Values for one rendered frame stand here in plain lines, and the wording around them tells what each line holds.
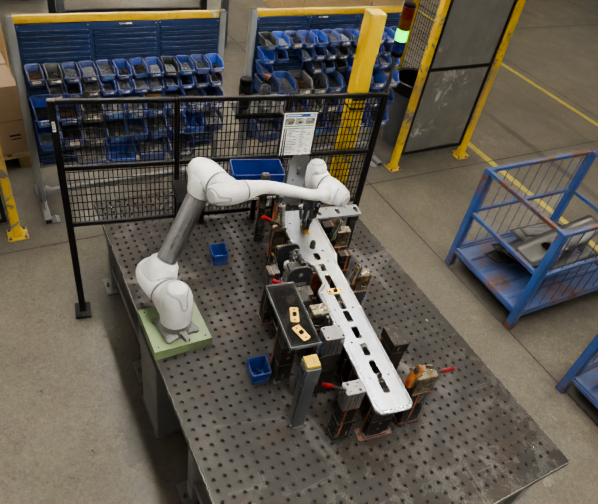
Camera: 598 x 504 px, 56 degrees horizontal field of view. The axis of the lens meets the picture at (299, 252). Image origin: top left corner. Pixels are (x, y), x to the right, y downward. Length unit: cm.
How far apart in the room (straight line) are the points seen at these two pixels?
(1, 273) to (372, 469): 291
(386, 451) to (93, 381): 184
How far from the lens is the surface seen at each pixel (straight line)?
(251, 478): 256
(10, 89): 506
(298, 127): 340
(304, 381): 237
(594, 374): 439
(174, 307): 271
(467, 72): 580
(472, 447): 290
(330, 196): 277
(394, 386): 255
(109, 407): 356
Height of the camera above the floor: 298
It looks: 41 degrees down
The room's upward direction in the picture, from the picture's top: 11 degrees clockwise
